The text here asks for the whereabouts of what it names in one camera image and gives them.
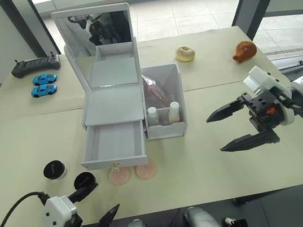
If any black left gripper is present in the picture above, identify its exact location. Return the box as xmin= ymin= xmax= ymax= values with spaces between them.
xmin=56 ymin=179 xmax=123 ymax=227

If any white mirrored makeup organizer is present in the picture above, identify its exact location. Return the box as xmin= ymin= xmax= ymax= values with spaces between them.
xmin=50 ymin=0 xmax=191 ymax=154

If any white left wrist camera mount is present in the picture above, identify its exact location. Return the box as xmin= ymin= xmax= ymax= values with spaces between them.
xmin=38 ymin=193 xmax=81 ymax=227

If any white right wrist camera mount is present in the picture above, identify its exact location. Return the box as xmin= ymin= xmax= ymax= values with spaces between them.
xmin=240 ymin=61 xmax=297 ymax=132

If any small white-capped amber bottle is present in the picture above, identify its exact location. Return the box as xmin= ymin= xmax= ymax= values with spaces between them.
xmin=165 ymin=101 xmax=183 ymax=124

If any small white-capped clear bottle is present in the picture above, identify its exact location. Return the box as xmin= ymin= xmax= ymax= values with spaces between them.
xmin=145 ymin=106 xmax=161 ymax=127

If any round black compact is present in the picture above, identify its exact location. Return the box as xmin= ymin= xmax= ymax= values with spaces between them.
xmin=72 ymin=171 xmax=99 ymax=191

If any pink brush set pouch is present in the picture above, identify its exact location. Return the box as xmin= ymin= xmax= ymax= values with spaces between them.
xmin=141 ymin=69 xmax=178 ymax=111

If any brown toy roast chicken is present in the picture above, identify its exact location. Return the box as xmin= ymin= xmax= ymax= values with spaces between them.
xmin=230 ymin=38 xmax=260 ymax=65

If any thin black floor cable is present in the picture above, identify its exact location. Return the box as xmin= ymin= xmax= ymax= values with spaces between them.
xmin=160 ymin=208 xmax=184 ymax=227

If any cream frosted toy donut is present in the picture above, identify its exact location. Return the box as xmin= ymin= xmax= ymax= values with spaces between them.
xmin=173 ymin=43 xmax=198 ymax=65

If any white organizer drawer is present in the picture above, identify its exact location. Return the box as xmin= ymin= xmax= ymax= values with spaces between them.
xmin=74 ymin=118 xmax=151 ymax=175

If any black compact with clear base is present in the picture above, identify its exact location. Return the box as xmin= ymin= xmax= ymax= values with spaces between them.
xmin=41 ymin=158 xmax=69 ymax=182

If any black remote controller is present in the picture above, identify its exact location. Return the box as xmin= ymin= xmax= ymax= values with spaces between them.
xmin=8 ymin=49 xmax=64 ymax=81

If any blue toy car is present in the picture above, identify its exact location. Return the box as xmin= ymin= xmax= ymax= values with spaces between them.
xmin=31 ymin=71 xmax=58 ymax=87
xmin=29 ymin=82 xmax=59 ymax=99

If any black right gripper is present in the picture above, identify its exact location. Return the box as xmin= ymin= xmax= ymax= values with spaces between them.
xmin=203 ymin=87 xmax=287 ymax=156

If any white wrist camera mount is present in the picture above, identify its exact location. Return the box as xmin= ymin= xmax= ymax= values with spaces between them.
xmin=38 ymin=193 xmax=81 ymax=227
xmin=240 ymin=61 xmax=297 ymax=132

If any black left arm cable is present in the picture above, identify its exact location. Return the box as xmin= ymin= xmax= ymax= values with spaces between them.
xmin=0 ymin=189 xmax=55 ymax=227

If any round pink makeup sponge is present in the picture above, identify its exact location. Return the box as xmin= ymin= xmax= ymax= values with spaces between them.
xmin=107 ymin=165 xmax=134 ymax=187
xmin=134 ymin=160 xmax=160 ymax=182

